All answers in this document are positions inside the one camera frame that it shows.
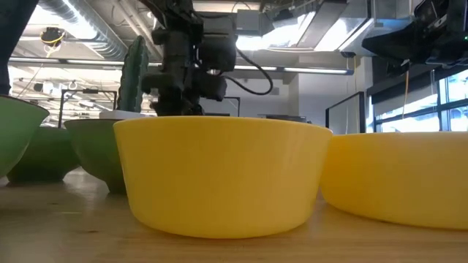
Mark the long ceiling light bar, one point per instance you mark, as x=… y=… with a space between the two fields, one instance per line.
x=91 y=62

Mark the wide silver spiral duct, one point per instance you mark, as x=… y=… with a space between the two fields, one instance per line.
x=98 y=33

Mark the yellow plastic mini bowl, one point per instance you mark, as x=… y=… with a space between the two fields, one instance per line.
x=223 y=175
x=402 y=179

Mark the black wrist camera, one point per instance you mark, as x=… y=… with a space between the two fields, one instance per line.
x=431 y=11
x=219 y=44

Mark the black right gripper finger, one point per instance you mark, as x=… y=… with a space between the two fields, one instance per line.
x=406 y=53
x=398 y=36

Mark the black window frame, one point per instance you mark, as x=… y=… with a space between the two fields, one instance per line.
x=443 y=109

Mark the black background metal frame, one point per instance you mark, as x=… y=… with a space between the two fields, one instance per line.
x=89 y=91

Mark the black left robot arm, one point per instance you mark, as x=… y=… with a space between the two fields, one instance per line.
x=175 y=14

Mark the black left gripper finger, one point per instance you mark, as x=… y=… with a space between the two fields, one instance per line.
x=166 y=106
x=191 y=106

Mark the green cactus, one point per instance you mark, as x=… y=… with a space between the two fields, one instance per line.
x=133 y=80

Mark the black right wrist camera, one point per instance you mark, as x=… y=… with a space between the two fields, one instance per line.
x=431 y=11

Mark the grey ceiling box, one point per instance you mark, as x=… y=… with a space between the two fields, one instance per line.
x=248 y=20

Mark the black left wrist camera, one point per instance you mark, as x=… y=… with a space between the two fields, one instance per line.
x=219 y=44

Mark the rectangular shiny metal duct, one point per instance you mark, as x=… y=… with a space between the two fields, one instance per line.
x=321 y=29

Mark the green bowl red-floral inside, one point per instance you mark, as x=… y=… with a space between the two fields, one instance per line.
x=44 y=157
x=18 y=131
x=95 y=149

